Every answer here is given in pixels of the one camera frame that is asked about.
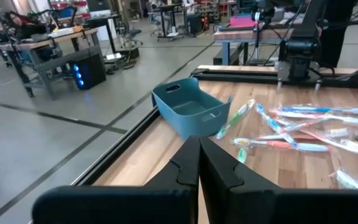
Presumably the blue-legged workbench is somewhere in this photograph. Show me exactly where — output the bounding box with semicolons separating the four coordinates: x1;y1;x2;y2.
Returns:
212;26;281;67

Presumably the wooden top desk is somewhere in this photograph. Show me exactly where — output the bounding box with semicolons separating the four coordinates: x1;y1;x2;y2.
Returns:
0;27;102;100

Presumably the orange toothbrush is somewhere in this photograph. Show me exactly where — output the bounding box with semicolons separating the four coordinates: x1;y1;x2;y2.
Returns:
268;108;358;124
255;117;334;141
303;126;358;156
232;136;331;154

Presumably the black computer tower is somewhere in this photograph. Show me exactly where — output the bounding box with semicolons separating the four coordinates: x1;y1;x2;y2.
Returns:
69;53;108;91

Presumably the black office chair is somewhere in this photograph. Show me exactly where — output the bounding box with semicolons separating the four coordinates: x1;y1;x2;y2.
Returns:
119;27;144;48

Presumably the black cart desk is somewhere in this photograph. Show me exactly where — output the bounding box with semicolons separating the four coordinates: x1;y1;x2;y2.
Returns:
155;2;186;42

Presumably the blue toothbrush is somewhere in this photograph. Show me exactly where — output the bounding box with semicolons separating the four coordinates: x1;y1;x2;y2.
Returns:
278;105;358;115
255;103;300;149

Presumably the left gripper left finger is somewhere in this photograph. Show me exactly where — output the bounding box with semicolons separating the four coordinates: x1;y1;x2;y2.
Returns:
32;136;201;224

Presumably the pink flat item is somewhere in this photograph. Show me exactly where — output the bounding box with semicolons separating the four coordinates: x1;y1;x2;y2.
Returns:
228;15;259;29

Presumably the dark grey-teal handled bin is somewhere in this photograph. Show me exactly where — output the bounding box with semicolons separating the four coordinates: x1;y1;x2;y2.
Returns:
150;77;233;141

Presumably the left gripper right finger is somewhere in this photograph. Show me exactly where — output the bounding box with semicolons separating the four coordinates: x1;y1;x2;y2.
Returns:
200;136;358;224

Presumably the person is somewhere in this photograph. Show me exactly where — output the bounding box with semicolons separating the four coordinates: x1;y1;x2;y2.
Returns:
3;11;48;40

